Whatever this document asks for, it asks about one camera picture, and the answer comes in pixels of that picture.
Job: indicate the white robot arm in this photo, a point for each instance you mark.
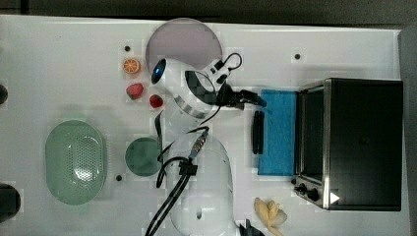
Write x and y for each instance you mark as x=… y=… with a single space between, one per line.
x=195 y=166

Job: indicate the orange slice toy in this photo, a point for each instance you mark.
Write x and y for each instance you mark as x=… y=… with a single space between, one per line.
x=131 y=66

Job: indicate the black toaster oven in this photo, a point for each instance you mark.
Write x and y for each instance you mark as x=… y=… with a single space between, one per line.
x=349 y=144

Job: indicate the round grey plate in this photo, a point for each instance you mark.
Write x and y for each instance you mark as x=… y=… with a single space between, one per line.
x=185 y=40

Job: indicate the black cylinder upper base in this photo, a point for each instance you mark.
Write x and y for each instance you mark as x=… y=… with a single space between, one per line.
x=3 y=94

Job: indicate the peeled banana toy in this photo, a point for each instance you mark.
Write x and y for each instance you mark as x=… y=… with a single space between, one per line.
x=270 y=214

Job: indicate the blue oven door flap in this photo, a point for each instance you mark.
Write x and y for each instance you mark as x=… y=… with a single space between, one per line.
x=277 y=156

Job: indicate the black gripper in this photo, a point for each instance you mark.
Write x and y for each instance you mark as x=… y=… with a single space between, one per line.
x=226 y=96

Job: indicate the pink green peach toy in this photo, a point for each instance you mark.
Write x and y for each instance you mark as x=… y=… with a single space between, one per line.
x=135 y=91

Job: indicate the red strawberry toy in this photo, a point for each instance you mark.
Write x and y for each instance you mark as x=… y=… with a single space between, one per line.
x=155 y=101

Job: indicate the teal green cup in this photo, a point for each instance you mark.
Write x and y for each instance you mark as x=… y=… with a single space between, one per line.
x=141 y=157

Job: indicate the green colander basket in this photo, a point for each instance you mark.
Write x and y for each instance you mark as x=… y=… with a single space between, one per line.
x=75 y=162

